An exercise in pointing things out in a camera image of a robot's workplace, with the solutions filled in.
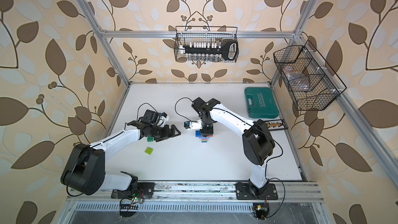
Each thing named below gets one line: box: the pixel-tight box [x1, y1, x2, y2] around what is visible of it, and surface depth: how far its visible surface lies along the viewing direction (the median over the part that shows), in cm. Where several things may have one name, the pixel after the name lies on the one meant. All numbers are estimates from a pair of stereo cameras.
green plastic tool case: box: [244, 87, 280, 119], surface depth 105 cm
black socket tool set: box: [179, 39, 239, 62], surface depth 86 cm
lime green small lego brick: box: [144, 146, 154, 156], surface depth 88 cm
